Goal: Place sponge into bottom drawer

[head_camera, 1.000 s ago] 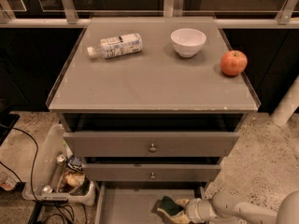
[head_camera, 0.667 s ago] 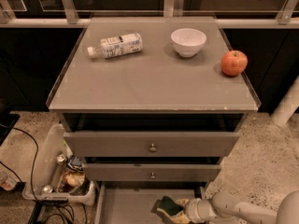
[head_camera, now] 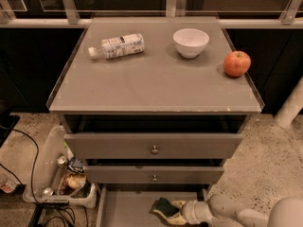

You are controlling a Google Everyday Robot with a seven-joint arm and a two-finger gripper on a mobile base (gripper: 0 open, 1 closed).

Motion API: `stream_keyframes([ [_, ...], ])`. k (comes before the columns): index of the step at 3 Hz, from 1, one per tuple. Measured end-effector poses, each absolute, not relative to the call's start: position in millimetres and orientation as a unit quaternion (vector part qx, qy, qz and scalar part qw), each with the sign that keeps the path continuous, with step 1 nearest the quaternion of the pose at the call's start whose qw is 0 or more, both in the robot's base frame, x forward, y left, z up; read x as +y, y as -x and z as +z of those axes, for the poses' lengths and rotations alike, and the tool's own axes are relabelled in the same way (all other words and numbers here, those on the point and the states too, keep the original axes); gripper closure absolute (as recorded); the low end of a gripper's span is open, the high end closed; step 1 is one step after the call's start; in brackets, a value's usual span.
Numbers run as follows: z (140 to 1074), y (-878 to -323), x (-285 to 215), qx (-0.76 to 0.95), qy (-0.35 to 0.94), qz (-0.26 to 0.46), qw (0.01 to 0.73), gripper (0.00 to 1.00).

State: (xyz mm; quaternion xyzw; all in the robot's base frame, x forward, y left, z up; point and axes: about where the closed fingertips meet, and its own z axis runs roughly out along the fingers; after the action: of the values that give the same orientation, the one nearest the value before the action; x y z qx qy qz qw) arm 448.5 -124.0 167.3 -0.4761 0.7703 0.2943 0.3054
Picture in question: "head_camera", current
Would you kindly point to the grey drawer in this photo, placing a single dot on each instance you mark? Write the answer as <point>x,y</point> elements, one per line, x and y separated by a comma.
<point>154,174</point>
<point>132,206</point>
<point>149,146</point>

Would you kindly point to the white cylindrical post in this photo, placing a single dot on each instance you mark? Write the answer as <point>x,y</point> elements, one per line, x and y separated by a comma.
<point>291,107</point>

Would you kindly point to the clear plastic water bottle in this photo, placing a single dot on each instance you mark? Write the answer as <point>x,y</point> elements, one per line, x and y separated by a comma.
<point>118,47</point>

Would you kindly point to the grey drawer cabinet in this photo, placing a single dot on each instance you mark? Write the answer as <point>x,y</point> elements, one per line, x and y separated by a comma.
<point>155,91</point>

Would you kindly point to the grey middle drawer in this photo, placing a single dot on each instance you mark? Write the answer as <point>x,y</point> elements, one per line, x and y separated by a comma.
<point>154,174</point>

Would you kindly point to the blue patterned snack bag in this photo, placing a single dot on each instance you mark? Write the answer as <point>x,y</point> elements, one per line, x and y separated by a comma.
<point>75,165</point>

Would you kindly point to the silver drink can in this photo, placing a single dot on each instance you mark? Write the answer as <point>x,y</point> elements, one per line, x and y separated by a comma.
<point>62,162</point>

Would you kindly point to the metal window railing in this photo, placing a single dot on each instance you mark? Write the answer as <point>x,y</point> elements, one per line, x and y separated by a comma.
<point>231,13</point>

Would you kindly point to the crumpled snack wrapper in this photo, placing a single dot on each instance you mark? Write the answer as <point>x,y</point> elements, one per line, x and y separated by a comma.
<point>71,184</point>

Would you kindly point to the grey top drawer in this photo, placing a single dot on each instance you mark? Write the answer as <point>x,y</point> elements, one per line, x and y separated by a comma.
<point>149,146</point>

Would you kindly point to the clear plastic storage bin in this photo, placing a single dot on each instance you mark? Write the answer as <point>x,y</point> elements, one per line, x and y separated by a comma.
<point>48,174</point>

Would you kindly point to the grey bottom drawer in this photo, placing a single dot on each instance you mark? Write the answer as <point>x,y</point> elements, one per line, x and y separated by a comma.
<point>132,206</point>

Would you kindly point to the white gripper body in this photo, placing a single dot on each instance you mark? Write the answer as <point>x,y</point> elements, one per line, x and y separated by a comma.
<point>191,211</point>

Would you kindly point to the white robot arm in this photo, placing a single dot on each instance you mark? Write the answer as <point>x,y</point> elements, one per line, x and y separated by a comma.
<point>218,210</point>

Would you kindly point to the green yellow sponge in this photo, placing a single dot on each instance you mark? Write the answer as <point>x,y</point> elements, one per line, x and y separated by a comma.
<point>165,209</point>

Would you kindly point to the small bottle on floor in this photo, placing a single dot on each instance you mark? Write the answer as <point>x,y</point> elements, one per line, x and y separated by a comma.
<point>7,184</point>

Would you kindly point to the red apple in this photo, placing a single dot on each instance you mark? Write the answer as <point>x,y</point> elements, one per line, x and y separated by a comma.
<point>236,64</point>

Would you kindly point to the white bowl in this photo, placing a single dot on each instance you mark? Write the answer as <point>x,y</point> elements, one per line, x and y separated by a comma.
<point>190,42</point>

